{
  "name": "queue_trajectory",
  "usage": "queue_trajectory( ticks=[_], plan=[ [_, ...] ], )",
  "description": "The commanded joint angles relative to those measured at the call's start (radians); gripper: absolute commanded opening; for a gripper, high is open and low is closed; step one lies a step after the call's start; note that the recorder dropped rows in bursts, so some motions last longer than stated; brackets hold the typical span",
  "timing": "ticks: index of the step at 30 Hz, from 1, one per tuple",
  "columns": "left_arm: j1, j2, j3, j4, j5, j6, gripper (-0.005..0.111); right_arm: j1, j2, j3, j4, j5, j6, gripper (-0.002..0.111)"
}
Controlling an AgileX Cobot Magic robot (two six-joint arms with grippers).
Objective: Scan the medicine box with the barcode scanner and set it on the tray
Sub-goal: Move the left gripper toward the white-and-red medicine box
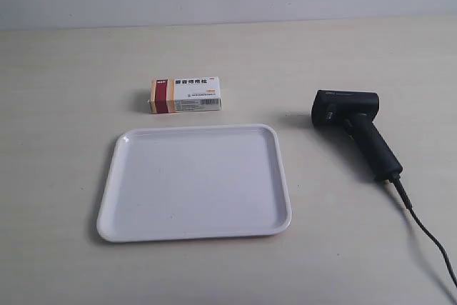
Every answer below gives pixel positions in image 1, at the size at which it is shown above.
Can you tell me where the black scanner cable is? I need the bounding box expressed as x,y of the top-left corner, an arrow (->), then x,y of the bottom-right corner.
390,174 -> 457,289

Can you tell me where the white plastic tray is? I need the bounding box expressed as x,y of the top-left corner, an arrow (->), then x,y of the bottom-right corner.
96,124 -> 292,243

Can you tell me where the white red medicine box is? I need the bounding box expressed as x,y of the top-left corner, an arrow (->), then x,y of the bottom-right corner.
149,77 -> 222,114

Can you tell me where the black barcode scanner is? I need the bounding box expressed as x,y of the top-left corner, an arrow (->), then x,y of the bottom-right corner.
311,89 -> 403,183

